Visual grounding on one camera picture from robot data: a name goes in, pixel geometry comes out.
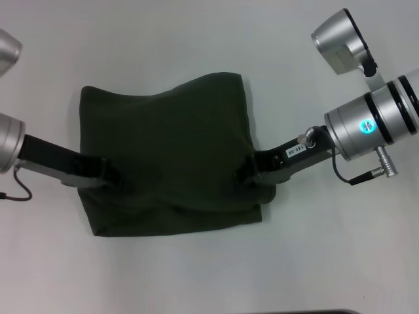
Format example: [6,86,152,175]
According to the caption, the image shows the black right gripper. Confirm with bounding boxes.
[232,125,342,188]

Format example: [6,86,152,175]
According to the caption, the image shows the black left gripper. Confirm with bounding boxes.
[14,133,128,190]

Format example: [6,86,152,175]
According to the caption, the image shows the dark green FREE T-shirt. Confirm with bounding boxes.
[79,70,276,237]

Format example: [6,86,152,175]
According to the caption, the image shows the small silver gripper plug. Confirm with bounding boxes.
[295,128,318,148]

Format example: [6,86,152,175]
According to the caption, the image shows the dark left arm cable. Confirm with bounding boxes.
[0,166,33,202]

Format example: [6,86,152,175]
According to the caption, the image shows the dark arm cable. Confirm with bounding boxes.
[329,150,378,187]
[0,166,33,202]

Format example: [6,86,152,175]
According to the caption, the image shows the dark right arm cable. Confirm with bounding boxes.
[329,150,378,187]

